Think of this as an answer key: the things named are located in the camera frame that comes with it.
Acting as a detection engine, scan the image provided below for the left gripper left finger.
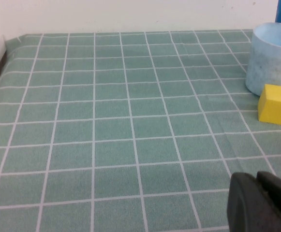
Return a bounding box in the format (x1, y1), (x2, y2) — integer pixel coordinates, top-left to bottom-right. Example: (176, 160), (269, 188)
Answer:
(226, 172), (281, 232)

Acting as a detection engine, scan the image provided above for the light blue plastic cup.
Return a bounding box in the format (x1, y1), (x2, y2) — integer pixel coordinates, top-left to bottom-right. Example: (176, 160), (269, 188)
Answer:
(245, 22), (281, 97)

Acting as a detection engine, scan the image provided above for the yellow foam cube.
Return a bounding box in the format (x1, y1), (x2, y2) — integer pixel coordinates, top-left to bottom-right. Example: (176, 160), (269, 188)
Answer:
(257, 84), (281, 126)

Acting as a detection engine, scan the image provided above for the green checked tablecloth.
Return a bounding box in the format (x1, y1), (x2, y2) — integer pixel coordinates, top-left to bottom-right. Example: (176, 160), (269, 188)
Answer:
(0, 29), (281, 232)

